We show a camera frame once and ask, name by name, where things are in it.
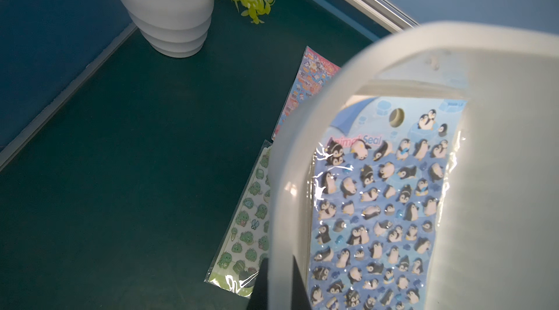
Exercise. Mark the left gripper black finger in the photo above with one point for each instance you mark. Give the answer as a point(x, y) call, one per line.
point(299, 297)

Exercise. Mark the pale green sticker sheet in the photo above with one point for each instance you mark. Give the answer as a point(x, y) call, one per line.
point(246, 242)

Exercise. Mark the white plastic storage box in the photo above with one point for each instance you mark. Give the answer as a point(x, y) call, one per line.
point(496, 243)

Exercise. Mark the pink blue cat sticker sheet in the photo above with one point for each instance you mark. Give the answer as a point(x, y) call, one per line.
point(314, 72)

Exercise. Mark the blue penguin sticker sheet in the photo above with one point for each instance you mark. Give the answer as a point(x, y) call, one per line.
point(377, 185)

